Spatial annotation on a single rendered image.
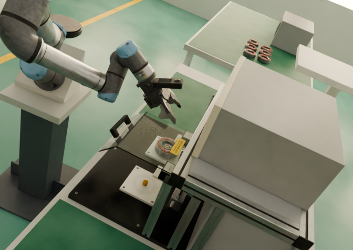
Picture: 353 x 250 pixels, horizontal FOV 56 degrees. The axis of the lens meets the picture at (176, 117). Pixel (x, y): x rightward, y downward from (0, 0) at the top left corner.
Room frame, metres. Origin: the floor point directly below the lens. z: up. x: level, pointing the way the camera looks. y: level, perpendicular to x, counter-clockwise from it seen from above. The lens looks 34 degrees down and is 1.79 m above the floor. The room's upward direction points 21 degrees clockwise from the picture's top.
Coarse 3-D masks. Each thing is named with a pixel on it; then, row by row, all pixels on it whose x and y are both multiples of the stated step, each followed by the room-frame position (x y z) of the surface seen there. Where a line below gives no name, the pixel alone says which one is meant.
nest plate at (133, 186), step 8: (136, 168) 1.01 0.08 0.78; (128, 176) 0.95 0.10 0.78; (136, 176) 0.97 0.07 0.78; (144, 176) 0.98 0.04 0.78; (128, 184) 0.91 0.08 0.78; (136, 184) 0.93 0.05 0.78; (152, 184) 0.96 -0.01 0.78; (160, 184) 0.97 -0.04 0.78; (128, 192) 0.87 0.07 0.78; (136, 192) 0.89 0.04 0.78; (144, 192) 0.90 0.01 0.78; (152, 192) 0.92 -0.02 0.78; (144, 200) 0.87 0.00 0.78; (152, 200) 0.88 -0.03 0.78
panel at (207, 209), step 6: (204, 204) 0.92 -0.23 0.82; (210, 204) 0.76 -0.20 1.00; (204, 210) 0.82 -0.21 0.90; (210, 210) 0.70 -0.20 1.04; (204, 216) 0.74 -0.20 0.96; (198, 222) 0.81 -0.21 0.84; (204, 222) 0.70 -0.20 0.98; (198, 228) 0.72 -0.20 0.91; (192, 234) 0.78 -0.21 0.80; (198, 234) 0.70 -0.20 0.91; (192, 240) 0.71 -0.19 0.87; (192, 246) 0.70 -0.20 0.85
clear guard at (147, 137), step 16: (144, 112) 1.02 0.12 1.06; (128, 128) 0.91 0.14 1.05; (144, 128) 0.92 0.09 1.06; (160, 128) 0.96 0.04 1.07; (176, 128) 0.99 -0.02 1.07; (112, 144) 0.81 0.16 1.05; (128, 144) 0.81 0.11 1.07; (144, 144) 0.84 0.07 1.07; (160, 144) 0.87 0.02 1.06; (144, 160) 0.77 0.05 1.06; (160, 160) 0.80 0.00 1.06; (176, 160) 0.83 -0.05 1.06
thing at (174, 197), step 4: (176, 188) 0.95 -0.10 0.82; (176, 192) 0.92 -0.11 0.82; (184, 192) 0.94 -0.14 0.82; (172, 196) 0.90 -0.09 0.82; (176, 196) 0.90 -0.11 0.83; (180, 196) 0.91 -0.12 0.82; (184, 196) 0.92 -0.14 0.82; (172, 200) 0.89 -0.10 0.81; (176, 200) 0.89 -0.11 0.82; (180, 200) 0.89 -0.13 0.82; (168, 204) 0.89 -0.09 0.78; (176, 204) 0.88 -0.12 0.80; (180, 204) 0.88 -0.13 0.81; (172, 208) 0.89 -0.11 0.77; (176, 208) 0.88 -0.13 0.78
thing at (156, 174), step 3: (156, 171) 0.93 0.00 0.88; (159, 171) 0.94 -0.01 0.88; (162, 171) 0.91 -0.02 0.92; (153, 174) 0.91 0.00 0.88; (156, 174) 0.92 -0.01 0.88; (159, 174) 0.91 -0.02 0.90; (162, 174) 0.90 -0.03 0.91; (165, 174) 0.90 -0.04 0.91; (168, 174) 0.90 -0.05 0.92; (153, 177) 0.91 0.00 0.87; (156, 177) 0.91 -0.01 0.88; (159, 177) 0.90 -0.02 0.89; (162, 177) 0.90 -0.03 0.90; (162, 180) 0.90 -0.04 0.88; (174, 186) 0.89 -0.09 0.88; (180, 189) 0.89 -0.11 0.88; (180, 192) 0.90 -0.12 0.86; (186, 192) 0.89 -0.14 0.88; (180, 195) 0.90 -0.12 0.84
